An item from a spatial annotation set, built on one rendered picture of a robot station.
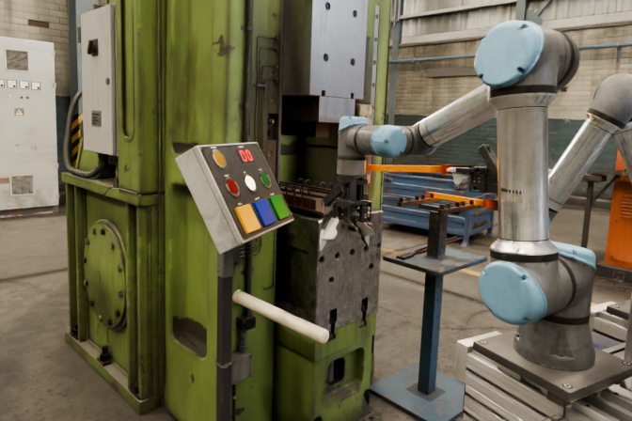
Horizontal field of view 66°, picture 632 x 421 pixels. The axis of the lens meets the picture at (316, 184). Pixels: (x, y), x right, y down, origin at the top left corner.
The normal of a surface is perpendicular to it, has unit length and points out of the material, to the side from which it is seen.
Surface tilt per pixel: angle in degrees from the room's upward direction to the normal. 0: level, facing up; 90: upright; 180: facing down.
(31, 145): 90
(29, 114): 90
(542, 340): 72
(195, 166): 90
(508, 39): 82
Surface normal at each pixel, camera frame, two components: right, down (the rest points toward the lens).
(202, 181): -0.35, 0.11
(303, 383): -0.71, 0.06
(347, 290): 0.70, 0.11
